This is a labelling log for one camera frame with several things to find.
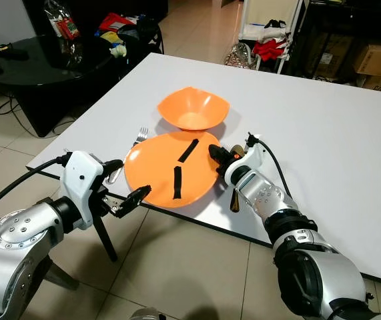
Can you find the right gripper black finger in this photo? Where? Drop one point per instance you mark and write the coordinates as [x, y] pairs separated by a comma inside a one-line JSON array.
[[219, 156]]

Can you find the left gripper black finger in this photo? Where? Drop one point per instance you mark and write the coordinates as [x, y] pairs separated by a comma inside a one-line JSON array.
[[139, 196], [113, 166]]

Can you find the orange round plate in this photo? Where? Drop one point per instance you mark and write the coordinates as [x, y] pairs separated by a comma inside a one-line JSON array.
[[151, 170]]

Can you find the gold metal spoon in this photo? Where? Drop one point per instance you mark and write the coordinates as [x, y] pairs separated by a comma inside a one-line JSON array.
[[235, 202]]

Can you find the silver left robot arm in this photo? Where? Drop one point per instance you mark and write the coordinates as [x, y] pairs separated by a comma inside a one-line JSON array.
[[17, 243]]

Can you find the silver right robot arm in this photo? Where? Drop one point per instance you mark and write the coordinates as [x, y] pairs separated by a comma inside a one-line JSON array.
[[310, 266]]

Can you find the black tape strip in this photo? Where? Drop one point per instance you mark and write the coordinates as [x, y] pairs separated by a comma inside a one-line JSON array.
[[189, 151], [177, 183]]

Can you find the black table leg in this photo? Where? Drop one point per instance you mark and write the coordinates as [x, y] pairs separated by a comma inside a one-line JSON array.
[[107, 240]]

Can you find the silver metal fork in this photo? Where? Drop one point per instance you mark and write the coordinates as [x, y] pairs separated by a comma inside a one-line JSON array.
[[141, 135]]

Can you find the orange plastic bowl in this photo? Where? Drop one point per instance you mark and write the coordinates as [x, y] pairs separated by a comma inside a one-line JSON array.
[[193, 106]]

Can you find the silvery crinkled bag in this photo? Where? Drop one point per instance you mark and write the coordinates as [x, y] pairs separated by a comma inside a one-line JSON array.
[[240, 54]]

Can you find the red cloth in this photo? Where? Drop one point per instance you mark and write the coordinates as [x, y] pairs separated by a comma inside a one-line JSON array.
[[268, 48]]

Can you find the black round glass table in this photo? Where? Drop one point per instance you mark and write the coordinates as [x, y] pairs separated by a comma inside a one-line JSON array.
[[43, 73]]

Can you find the white crumpled object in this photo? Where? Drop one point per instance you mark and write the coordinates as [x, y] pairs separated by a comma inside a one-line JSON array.
[[118, 50]]

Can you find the white cloth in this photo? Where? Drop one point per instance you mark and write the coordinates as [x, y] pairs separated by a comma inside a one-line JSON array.
[[275, 30]]

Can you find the red bag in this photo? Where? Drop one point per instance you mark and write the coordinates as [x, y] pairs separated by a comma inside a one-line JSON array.
[[115, 22]]

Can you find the white rack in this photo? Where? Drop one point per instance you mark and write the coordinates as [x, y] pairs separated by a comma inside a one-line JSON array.
[[270, 13]]

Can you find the black device with yellow mark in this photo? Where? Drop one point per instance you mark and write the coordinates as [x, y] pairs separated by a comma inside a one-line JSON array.
[[10, 50]]

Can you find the shiny colourful snack bag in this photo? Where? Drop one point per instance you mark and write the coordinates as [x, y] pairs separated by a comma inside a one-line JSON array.
[[62, 20]]

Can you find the large brown cardboard box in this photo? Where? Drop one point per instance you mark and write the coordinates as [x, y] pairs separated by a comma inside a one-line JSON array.
[[380, 60]]

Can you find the dark shelf unit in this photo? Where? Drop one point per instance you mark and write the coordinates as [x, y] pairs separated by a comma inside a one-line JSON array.
[[337, 33]]

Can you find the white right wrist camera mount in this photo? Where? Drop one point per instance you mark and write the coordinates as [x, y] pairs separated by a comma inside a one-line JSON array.
[[247, 163]]

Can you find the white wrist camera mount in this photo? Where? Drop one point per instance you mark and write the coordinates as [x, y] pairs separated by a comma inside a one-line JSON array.
[[82, 173], [247, 163]]

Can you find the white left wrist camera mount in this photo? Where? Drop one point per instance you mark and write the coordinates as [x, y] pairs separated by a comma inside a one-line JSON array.
[[82, 173]]

